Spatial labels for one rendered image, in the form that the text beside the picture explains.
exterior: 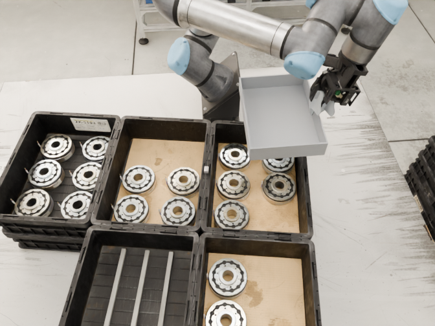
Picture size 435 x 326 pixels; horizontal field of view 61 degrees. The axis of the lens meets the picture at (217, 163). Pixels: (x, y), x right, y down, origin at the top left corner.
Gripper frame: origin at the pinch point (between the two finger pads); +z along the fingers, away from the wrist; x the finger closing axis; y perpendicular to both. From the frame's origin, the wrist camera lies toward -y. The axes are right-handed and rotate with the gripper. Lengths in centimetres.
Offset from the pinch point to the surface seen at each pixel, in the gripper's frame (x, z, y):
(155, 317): -42, 36, 43
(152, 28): -28, 105, -187
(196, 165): -27.2, 32.2, -2.9
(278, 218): -5.5, 26.9, 20.0
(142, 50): -34, 119, -179
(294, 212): -0.4, 25.6, 18.6
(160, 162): -39, 35, -6
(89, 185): -61, 37, 2
